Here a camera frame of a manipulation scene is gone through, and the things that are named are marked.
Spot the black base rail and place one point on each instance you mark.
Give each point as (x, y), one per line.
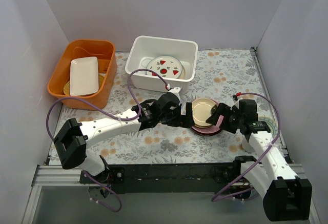
(168, 178)

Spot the cream small plate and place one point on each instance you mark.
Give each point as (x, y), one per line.
(201, 110)

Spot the aluminium frame rail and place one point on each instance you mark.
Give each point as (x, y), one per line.
(54, 176)

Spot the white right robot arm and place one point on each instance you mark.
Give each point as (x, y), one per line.
(284, 194)

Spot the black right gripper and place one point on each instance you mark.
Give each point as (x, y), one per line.
(226, 117)

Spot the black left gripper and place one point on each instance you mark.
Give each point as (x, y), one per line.
(181, 115)

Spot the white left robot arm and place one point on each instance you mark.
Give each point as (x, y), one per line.
(74, 139)

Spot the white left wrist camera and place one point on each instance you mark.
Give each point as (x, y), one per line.
(175, 91)

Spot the white rectangular plate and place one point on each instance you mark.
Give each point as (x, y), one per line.
(84, 76)

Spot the yellow plate in orange bin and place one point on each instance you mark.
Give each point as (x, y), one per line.
(66, 89)

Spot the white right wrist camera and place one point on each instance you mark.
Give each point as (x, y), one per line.
(236, 105)

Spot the white cup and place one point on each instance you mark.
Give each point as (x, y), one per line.
(246, 146)

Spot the orange plastic bin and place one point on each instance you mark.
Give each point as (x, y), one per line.
(105, 52)

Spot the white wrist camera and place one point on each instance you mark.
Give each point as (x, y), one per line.
(175, 91)
(236, 105)

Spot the pink plate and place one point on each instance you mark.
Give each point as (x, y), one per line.
(209, 131)

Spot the white plastic bin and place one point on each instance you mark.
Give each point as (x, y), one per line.
(149, 46)

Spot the teal patterned plate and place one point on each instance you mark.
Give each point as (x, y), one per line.
(271, 123)

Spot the watermelon pattern plate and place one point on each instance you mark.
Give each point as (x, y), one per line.
(166, 66)

